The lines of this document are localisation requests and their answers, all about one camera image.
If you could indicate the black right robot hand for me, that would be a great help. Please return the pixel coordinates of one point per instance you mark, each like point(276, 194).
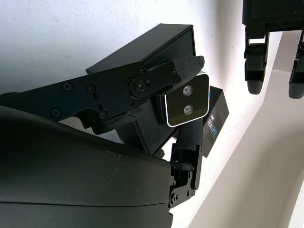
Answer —
point(71, 171)

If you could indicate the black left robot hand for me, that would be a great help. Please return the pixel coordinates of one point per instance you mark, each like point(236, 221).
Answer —
point(256, 14)

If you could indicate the black camera box base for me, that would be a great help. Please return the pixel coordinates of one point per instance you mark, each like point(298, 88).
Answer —
point(154, 40)

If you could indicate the small silver RealSense camera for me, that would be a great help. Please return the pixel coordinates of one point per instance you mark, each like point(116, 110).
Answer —
point(192, 104)

